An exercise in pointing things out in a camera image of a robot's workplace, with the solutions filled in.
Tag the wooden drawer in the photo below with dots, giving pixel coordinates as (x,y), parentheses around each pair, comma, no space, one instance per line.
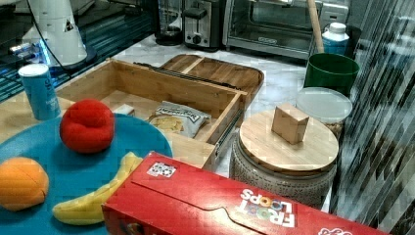
(144,88)

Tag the chips bag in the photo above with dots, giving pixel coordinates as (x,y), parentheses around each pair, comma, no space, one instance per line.
(180,119)

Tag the wooden cutting tray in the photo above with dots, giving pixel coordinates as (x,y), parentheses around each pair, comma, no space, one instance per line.
(239,77)

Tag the ceramic jar wooden lid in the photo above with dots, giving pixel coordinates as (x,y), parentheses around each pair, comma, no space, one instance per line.
(303,172)

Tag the white sponge block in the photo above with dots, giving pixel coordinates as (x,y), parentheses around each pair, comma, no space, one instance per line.
(125,110)

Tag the red Froot Loops box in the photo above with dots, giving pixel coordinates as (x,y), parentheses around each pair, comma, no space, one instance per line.
(163,196)

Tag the black silver toaster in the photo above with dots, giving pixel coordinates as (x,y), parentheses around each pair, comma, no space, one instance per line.
(202,24)

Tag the silver toaster oven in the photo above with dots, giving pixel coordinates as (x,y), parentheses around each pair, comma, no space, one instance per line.
(279,27)

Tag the clear container white lid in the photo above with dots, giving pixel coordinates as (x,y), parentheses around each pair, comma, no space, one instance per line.
(326,105)

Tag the green cup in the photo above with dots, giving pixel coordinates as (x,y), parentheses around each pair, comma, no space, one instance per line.
(331,71)

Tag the wooden spoon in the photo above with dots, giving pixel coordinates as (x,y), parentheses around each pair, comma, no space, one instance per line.
(315,25)

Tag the blue round plate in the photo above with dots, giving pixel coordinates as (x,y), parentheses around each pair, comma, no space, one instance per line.
(71,174)

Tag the white blue bottle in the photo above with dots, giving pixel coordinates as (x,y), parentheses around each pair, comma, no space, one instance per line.
(335,39)

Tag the yellow plush banana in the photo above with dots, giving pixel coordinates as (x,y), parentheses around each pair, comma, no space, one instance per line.
(87,209)

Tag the blue shaker white lid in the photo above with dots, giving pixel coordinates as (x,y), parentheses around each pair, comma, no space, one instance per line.
(40,91)

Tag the orange plush fruit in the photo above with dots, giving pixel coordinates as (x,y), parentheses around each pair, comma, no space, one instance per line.
(23,184)

